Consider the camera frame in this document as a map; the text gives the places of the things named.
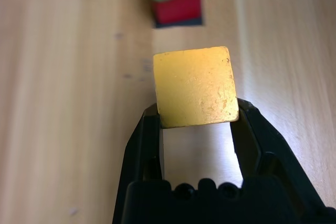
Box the black square pad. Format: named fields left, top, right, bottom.
left=153, top=16, right=206, bottom=28

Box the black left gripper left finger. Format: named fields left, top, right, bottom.
left=125, top=104, right=165, bottom=183

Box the yellow wooden block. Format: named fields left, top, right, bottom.
left=152, top=46, right=240, bottom=129

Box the red wooden block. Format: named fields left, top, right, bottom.
left=151, top=0, right=204, bottom=24

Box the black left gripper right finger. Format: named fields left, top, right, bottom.
left=230, top=97, right=312, bottom=183

